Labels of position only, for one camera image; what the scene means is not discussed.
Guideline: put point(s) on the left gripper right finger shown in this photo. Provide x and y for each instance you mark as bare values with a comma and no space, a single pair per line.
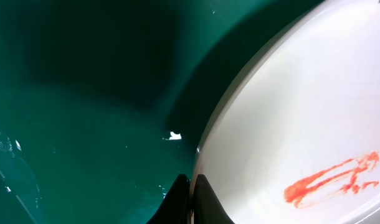
206,206

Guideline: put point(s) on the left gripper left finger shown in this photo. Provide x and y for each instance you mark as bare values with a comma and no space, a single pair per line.
174,207

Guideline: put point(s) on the white plate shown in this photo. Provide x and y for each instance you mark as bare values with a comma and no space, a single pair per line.
296,136

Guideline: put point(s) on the teal plastic tray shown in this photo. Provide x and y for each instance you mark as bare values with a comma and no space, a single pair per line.
103,103

